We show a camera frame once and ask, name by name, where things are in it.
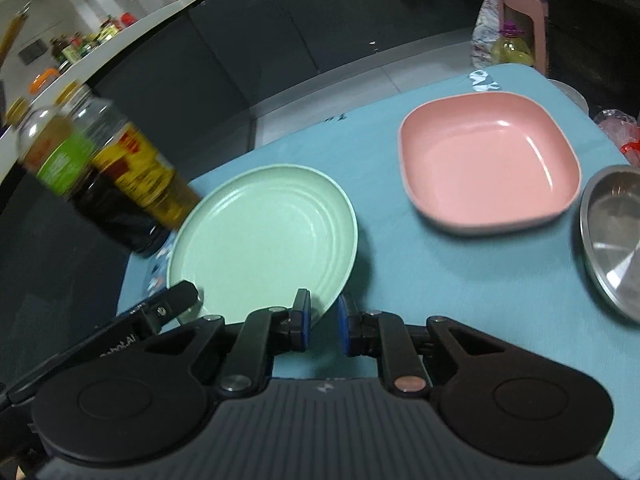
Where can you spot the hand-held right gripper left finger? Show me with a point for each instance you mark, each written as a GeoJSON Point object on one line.
{"type": "Point", "coordinates": [301, 325]}

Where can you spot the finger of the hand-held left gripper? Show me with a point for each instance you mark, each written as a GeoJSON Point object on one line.
{"type": "Point", "coordinates": [167, 305]}

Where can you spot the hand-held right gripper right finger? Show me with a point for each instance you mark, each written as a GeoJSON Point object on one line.
{"type": "Point", "coordinates": [344, 325]}

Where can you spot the light green round plate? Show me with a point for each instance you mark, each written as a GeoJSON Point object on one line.
{"type": "Point", "coordinates": [265, 240]}

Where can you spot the pink square plate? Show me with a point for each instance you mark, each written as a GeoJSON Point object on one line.
{"type": "Point", "coordinates": [485, 160]}

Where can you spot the stainless steel bowl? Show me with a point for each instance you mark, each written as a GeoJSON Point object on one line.
{"type": "Point", "coordinates": [615, 240]}

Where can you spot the light blue tablecloth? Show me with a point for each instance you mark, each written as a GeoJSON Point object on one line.
{"type": "Point", "coordinates": [390, 270]}

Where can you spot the dark vinegar bottle green label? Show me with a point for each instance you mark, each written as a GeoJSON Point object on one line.
{"type": "Point", "coordinates": [95, 195]}

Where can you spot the cooking oil bottle yellow label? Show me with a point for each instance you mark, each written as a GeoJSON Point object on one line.
{"type": "Point", "coordinates": [145, 175]}

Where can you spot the dark kitchen cabinets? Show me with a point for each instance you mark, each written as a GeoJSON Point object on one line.
{"type": "Point", "coordinates": [260, 45]}

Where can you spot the group of condiment bottles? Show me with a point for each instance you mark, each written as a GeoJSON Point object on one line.
{"type": "Point", "coordinates": [90, 40]}

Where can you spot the white kitchen counter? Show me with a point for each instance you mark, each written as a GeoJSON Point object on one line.
{"type": "Point", "coordinates": [165, 10]}

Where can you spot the large oil jug purple cap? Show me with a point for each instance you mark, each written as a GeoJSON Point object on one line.
{"type": "Point", "coordinates": [511, 50]}

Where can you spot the patterned plastic bag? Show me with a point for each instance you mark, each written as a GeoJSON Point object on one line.
{"type": "Point", "coordinates": [484, 35]}

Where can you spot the translucent white plastic bowl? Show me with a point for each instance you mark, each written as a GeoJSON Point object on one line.
{"type": "Point", "coordinates": [572, 97]}

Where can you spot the clear plastic bag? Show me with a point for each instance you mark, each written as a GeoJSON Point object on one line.
{"type": "Point", "coordinates": [617, 125]}

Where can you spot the pink plastic stool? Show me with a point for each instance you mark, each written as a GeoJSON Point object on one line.
{"type": "Point", "coordinates": [537, 25]}

